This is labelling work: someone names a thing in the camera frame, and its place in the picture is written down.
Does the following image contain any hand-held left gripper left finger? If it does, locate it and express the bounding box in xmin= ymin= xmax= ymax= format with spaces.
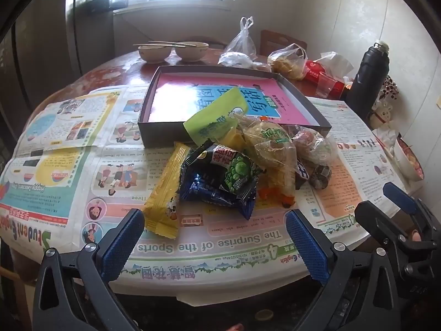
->
xmin=33 ymin=208 xmax=146 ymax=331

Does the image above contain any crumpled white plastic bag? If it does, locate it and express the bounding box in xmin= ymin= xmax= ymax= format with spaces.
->
xmin=218 ymin=52 xmax=273 ymax=72

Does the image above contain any lime green snack bag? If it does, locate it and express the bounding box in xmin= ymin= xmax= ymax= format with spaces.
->
xmin=182 ymin=86 xmax=249 ymax=152

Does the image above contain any beige ceramic bowl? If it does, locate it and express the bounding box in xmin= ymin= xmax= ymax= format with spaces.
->
xmin=174 ymin=42 xmax=209 ymax=63
xmin=138 ymin=45 xmax=172 ymax=63

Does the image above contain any chocolate bar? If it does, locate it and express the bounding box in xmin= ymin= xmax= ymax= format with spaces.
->
xmin=295 ymin=158 xmax=312 ymax=191

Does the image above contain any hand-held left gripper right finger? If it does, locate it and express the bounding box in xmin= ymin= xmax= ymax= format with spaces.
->
xmin=284 ymin=209 xmax=410 ymax=331

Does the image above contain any tied clear plastic bag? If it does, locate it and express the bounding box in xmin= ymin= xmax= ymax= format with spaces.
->
xmin=224 ymin=17 xmax=257 ymax=59

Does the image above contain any brown wooden chair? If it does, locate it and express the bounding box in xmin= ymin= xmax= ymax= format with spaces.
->
xmin=259 ymin=29 xmax=308 ymax=56

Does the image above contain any crumpled white tissue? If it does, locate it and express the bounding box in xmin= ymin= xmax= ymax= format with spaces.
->
xmin=372 ymin=127 xmax=397 ymax=150

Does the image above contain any yellow snack packet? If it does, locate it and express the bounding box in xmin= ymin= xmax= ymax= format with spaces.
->
xmin=142 ymin=141 xmax=191 ymax=239

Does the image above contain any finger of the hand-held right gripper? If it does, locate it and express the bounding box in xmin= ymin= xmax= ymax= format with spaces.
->
xmin=354 ymin=201 xmax=419 ymax=253
xmin=382 ymin=181 xmax=441 ymax=241

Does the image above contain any stainless steel refrigerator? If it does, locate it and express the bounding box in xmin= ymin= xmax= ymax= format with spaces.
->
xmin=65 ymin=0 xmax=116 ymax=76

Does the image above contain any leopard print ornament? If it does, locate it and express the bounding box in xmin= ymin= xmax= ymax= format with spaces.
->
xmin=379 ymin=75 xmax=400 ymax=101

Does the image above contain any plastic bag of fried food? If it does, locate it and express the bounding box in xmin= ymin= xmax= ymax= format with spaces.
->
xmin=268 ymin=43 xmax=308 ymax=81

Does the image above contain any white bowl with food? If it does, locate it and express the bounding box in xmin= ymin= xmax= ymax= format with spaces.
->
xmin=393 ymin=134 xmax=425 ymax=182

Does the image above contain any clear plastic cup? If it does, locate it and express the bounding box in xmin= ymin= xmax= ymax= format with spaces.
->
xmin=317 ymin=72 xmax=337 ymax=99

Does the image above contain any black thermos flask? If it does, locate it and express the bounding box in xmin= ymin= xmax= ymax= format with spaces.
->
xmin=345 ymin=39 xmax=391 ymax=115

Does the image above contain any clear bag of crackers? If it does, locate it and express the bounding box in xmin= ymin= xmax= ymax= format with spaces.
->
xmin=286 ymin=126 xmax=339 ymax=167

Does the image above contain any dark blue snack packet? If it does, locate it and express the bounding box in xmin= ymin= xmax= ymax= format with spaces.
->
xmin=179 ymin=140 xmax=257 ymax=220

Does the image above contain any green pea snack packet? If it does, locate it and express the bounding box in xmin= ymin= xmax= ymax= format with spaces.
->
xmin=203 ymin=144 xmax=261 ymax=201

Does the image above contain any grey shallow cardboard box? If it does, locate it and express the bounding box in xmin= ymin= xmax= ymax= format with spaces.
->
xmin=138 ymin=65 xmax=332 ymax=149

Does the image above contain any pink and blue workbook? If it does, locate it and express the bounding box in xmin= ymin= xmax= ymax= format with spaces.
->
xmin=148 ymin=72 xmax=319 ymax=126

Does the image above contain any red tissue pack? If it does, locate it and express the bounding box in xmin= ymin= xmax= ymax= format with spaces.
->
xmin=303 ymin=51 xmax=355 ymax=94

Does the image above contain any white cat figurine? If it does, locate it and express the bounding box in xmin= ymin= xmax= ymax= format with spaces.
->
xmin=369 ymin=105 xmax=395 ymax=129

